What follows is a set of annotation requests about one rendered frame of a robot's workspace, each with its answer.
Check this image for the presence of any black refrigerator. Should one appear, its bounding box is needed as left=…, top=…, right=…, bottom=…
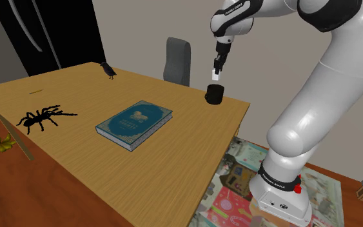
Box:
left=0, top=0, right=107, bottom=77

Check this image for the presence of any teal hardcover book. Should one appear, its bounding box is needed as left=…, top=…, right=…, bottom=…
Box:
left=95, top=100, right=173, bottom=152

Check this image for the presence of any patterned robot stand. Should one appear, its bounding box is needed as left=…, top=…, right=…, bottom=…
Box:
left=188, top=135, right=346, bottom=227

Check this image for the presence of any wooden table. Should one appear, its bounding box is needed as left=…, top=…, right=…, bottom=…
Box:
left=0, top=61, right=251, bottom=227

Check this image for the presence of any black toy spider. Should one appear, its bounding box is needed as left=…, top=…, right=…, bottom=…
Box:
left=15, top=104, right=79, bottom=135

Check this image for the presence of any black crow figure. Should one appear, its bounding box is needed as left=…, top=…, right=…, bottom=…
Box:
left=99, top=61, right=117, bottom=81

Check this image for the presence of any black mug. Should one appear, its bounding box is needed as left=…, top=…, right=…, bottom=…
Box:
left=204, top=83, right=225, bottom=106

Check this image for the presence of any grey chair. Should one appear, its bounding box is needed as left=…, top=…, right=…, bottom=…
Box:
left=163, top=37, right=191, bottom=88

